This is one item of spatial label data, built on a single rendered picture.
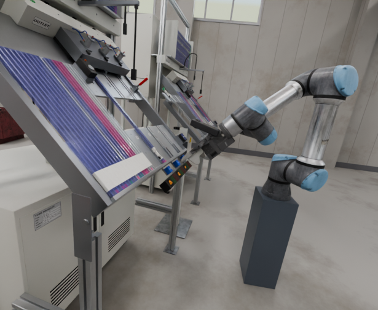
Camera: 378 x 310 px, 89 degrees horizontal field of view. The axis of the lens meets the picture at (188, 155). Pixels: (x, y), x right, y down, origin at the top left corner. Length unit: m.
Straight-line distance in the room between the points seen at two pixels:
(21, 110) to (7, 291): 0.65
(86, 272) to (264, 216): 0.85
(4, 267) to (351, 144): 5.46
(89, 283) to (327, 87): 1.04
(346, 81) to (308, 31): 4.06
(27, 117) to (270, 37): 4.53
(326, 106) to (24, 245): 1.20
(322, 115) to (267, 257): 0.79
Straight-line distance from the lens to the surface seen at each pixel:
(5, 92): 0.67
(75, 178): 0.55
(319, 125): 1.00
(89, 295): 0.66
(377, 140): 5.73
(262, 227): 1.17
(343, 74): 0.98
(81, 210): 0.51
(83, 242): 0.55
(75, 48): 0.96
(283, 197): 1.13
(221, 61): 4.54
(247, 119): 0.70
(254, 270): 1.34
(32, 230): 0.84
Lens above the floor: 0.98
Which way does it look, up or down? 15 degrees down
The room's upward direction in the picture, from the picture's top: 7 degrees clockwise
